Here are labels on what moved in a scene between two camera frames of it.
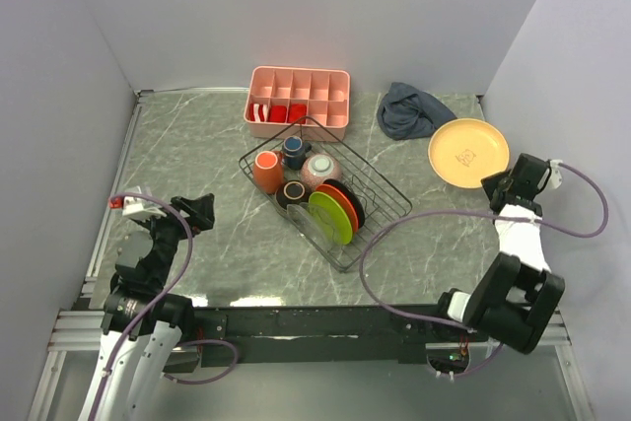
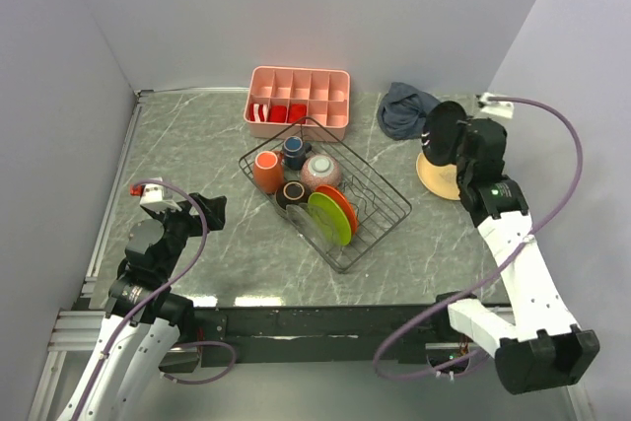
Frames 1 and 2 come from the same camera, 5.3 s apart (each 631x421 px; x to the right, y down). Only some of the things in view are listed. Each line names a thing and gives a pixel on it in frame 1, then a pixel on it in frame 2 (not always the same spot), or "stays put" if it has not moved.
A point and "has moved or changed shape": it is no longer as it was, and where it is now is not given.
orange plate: [344, 200] stays put
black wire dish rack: [328, 198] stays put
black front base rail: [335, 333] stays put
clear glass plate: [300, 218] stays put
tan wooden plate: [463, 151] has moved or changed shape
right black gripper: [489, 182] to [464, 128]
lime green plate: [329, 218] stays put
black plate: [357, 203] to [441, 132]
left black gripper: [199, 209] stays put
